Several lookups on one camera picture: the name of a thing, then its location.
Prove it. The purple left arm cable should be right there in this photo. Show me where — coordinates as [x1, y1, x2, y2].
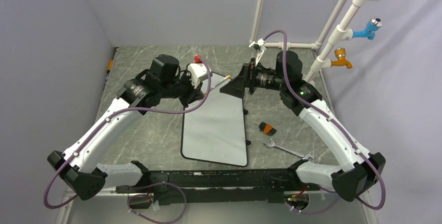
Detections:
[43, 56, 212, 210]

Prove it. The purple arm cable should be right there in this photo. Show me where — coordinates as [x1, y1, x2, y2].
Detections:
[43, 56, 212, 210]
[262, 30, 386, 211]

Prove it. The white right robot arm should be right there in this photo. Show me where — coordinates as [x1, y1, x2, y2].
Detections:
[220, 51, 386, 202]

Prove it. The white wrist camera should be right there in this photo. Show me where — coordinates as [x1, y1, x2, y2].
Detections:
[186, 55, 212, 89]
[249, 38, 266, 66]

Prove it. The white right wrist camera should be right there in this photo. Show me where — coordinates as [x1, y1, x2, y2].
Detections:
[249, 38, 266, 66]

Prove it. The orange black pen at wall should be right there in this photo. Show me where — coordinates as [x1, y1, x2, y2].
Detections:
[105, 52, 116, 82]

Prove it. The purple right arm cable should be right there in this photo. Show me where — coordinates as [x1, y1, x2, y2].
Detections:
[262, 30, 386, 211]

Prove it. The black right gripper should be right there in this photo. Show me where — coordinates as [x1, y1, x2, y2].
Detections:
[220, 58, 287, 98]

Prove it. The black orange eraser block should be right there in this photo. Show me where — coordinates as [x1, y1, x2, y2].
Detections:
[259, 122, 277, 136]

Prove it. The blue faucet tap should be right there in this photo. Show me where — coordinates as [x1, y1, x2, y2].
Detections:
[352, 17, 382, 40]

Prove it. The silver open-end wrench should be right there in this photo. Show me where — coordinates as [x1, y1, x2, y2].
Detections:
[262, 138, 314, 160]

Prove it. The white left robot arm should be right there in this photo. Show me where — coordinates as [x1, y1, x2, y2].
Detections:
[47, 54, 212, 201]

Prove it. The white whiteboard black frame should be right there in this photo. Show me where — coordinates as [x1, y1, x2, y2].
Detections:
[180, 81, 248, 167]

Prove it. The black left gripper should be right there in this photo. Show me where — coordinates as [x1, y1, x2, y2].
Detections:
[160, 69, 204, 108]

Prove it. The white pvc pipe frame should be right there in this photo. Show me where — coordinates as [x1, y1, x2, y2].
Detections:
[264, 0, 378, 84]

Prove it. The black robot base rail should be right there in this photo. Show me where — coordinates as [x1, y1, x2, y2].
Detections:
[116, 168, 319, 205]

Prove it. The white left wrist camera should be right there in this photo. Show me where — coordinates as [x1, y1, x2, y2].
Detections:
[186, 55, 212, 89]

